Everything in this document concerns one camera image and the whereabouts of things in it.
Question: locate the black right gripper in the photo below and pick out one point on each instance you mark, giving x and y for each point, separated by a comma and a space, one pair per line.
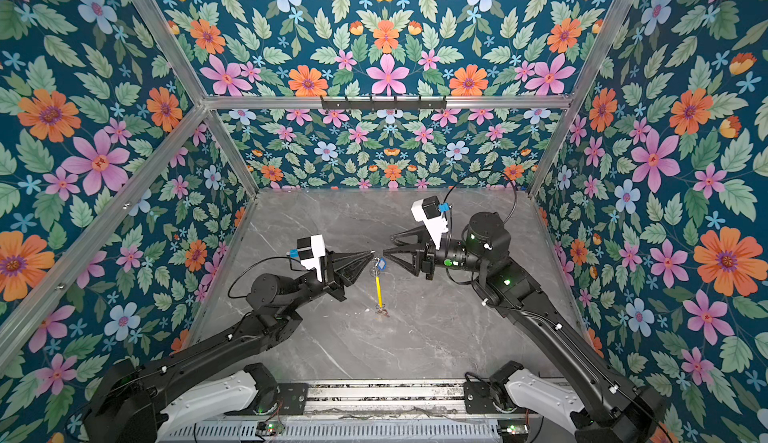
426, 251

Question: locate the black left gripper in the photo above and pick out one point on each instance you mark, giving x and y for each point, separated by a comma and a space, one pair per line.
332, 281

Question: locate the large keyring with yellow sleeve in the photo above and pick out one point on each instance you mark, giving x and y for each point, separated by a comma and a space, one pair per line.
377, 279

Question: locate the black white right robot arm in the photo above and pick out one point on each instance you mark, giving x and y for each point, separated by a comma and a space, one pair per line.
598, 403

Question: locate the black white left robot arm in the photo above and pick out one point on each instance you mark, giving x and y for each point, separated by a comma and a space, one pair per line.
146, 403

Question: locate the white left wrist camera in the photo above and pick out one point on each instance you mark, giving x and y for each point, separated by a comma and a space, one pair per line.
310, 251

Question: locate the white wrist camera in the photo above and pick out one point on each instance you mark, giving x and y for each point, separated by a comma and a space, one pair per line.
310, 251
432, 213

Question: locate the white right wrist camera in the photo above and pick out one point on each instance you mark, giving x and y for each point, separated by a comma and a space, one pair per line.
432, 213

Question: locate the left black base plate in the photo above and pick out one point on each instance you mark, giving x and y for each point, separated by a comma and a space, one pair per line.
286, 399

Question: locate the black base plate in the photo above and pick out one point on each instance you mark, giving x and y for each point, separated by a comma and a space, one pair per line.
286, 399
481, 397

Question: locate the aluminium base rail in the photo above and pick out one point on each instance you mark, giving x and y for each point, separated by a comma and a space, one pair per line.
384, 398

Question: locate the black hook rail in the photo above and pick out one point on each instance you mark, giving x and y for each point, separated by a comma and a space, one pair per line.
370, 103

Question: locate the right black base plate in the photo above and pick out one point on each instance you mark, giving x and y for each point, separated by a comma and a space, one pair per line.
481, 397

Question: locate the white vented cable duct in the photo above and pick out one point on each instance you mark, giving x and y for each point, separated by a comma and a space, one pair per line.
413, 430

